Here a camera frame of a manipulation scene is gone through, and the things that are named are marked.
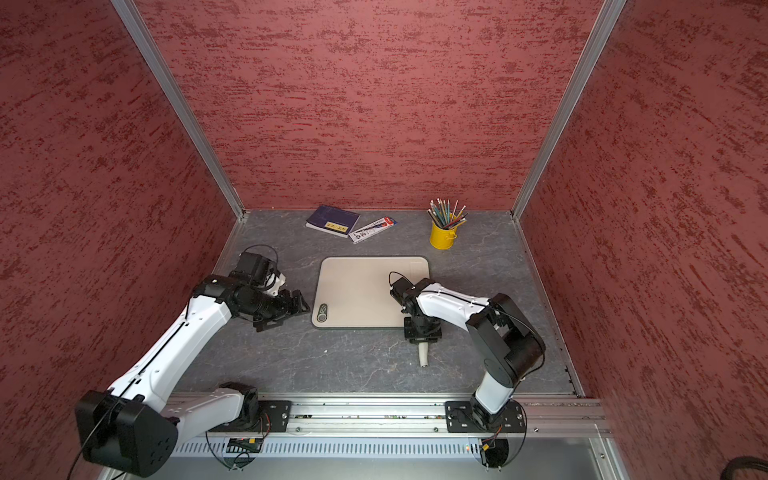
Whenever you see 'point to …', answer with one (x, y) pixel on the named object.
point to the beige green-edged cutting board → (356, 291)
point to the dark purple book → (333, 220)
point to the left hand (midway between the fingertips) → (295, 321)
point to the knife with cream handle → (424, 353)
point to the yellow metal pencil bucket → (442, 238)
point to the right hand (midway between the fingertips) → (422, 345)
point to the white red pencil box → (372, 228)
